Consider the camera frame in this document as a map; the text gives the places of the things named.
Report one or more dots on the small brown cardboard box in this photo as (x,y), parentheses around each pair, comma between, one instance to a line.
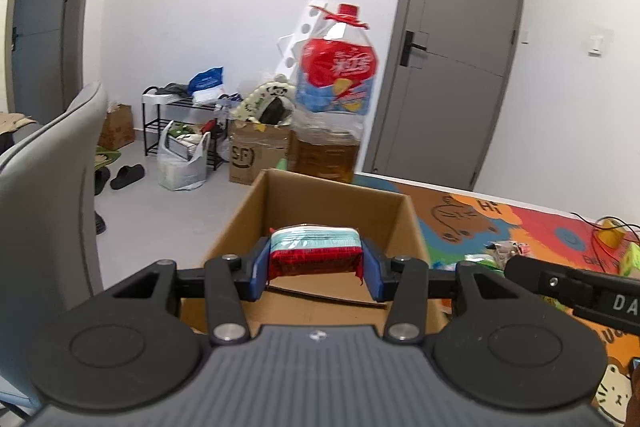
(116,129)

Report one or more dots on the green snack packet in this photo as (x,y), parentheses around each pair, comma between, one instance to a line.
(480,260)

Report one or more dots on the flat cardboard sheet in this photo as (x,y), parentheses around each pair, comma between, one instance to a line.
(17,121)

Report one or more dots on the blue-grey door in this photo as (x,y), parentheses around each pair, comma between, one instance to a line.
(45,32)

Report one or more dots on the grey chair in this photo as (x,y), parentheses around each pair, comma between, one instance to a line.
(45,207)

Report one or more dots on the black shoe rack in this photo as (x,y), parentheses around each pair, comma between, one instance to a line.
(152,127)

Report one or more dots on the red and teal snack packet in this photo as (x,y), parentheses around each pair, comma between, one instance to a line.
(315,252)

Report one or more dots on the blue and white bag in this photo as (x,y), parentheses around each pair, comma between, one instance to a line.
(206,84)

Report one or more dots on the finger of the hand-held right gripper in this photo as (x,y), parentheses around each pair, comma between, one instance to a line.
(540,274)

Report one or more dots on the printed brown cardboard box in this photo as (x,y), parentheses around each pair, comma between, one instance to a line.
(255,157)

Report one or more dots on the large cooking oil bottle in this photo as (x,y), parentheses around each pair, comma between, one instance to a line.
(335,67)

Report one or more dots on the white wall socket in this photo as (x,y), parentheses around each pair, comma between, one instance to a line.
(599,42)

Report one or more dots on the grey door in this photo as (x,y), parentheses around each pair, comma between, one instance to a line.
(450,107)

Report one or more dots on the yellow box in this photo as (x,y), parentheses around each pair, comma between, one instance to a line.
(611,234)

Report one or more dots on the white light switch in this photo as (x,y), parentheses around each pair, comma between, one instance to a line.
(525,36)

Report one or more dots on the short white perforated board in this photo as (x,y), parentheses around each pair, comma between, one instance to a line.
(289,57)

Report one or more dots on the black slipper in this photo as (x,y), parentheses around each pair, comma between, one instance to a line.
(127,177)
(101,182)

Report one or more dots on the panda print seat cushion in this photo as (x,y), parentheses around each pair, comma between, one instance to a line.
(260,99)

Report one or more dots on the crumpled silver snack wrapper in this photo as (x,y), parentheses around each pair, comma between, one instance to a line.
(505,251)

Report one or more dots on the tall white perforated board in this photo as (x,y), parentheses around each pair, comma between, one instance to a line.
(311,19)

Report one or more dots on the colourful printed mat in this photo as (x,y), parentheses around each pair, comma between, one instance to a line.
(500,217)

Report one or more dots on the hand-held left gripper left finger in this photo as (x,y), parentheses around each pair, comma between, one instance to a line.
(260,269)

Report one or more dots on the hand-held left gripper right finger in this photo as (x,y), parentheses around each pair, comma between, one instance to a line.
(373,272)

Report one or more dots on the white plastic bag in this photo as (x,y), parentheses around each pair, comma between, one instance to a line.
(180,169)

